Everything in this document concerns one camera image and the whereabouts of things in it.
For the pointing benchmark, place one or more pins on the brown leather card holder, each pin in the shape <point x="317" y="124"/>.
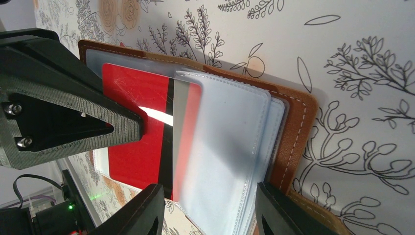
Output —
<point x="247" y="131"/>

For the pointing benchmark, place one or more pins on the floral patterned table mat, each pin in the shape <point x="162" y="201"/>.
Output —
<point x="346" y="68"/>

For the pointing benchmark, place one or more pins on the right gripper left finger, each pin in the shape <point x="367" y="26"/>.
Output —
<point x="142" y="215"/>

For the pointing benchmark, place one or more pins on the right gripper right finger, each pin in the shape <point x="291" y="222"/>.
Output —
<point x="276" y="214"/>

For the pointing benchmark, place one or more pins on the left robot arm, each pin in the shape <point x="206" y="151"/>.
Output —
<point x="68" y="217"/>

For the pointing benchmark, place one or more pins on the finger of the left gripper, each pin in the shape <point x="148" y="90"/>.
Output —
<point x="51" y="105"/>

